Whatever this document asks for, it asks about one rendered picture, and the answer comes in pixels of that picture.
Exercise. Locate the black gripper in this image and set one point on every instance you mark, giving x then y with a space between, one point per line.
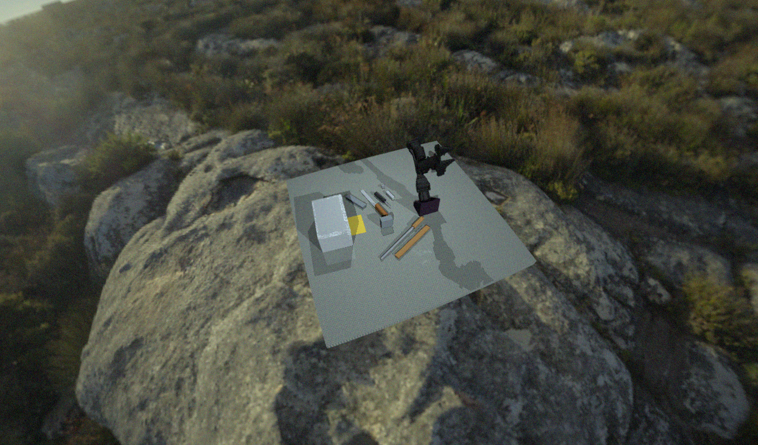
435 160

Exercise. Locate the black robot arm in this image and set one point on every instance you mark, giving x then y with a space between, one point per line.
421 168

